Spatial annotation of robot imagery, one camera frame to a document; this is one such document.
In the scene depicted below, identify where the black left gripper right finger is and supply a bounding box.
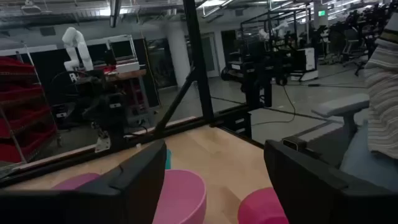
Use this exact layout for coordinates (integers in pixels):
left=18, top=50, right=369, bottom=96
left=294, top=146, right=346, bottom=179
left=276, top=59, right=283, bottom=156
left=264, top=139, right=398, bottom=224

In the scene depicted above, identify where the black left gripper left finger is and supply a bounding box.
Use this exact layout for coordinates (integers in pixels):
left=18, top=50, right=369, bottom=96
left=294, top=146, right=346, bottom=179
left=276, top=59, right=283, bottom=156
left=0, top=139, right=167, bottom=224

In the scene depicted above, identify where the magenta plastic bowl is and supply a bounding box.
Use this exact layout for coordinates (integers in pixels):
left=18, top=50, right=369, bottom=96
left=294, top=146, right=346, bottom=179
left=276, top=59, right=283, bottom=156
left=237, top=187, right=290, bottom=224

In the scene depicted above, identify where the mauve plastic bowl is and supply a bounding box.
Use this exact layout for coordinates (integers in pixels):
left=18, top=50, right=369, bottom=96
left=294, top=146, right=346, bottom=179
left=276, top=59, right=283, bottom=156
left=52, top=172, right=101, bottom=191

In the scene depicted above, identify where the light pink plastic bowl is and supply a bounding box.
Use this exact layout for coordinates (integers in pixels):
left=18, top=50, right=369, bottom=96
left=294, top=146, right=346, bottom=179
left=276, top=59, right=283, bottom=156
left=152, top=169, right=208, bottom=224

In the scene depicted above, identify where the grey office chair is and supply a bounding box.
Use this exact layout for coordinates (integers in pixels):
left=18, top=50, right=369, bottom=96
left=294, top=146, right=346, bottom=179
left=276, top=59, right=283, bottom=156
left=306, top=93, right=398, bottom=191

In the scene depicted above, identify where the person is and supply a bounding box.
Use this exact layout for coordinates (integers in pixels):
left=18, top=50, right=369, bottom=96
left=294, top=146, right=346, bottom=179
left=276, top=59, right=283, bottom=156
left=363, top=21, right=398, bottom=160

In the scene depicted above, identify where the wooden workbench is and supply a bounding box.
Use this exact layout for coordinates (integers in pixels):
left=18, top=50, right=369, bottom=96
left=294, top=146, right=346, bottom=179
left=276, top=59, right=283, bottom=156
left=104, top=68, right=150, bottom=125

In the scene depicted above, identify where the red bin storage rack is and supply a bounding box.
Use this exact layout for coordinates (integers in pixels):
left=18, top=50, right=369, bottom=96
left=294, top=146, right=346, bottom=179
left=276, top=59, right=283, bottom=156
left=0, top=57, right=59, bottom=165

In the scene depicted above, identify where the white computer case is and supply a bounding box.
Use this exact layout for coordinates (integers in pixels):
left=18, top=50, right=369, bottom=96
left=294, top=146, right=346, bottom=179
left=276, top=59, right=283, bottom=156
left=290, top=47, right=319, bottom=82

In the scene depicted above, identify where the white round column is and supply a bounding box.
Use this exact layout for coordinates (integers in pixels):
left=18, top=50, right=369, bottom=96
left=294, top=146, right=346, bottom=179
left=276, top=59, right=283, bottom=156
left=164, top=21, right=192, bottom=88

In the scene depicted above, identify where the black robot workstation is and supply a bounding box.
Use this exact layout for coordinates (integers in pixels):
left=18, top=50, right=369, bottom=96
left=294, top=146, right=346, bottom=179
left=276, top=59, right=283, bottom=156
left=220, top=7, right=312, bottom=110

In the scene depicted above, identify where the silver metal bracket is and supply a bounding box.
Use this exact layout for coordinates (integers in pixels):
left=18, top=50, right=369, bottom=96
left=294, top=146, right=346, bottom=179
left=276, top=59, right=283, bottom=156
left=94, top=128, right=112, bottom=154

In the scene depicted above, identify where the small black camera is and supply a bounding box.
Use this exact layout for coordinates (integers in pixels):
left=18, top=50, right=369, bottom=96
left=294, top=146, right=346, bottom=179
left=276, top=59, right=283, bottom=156
left=281, top=136, right=308, bottom=154

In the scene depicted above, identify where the black floor cable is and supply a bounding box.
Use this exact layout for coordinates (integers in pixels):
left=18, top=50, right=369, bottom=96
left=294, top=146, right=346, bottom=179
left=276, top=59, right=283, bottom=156
left=251, top=84, right=297, bottom=127

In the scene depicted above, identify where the black metal table frame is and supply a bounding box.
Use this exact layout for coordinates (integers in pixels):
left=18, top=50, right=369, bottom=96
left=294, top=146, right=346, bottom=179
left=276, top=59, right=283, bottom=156
left=0, top=0, right=253, bottom=189

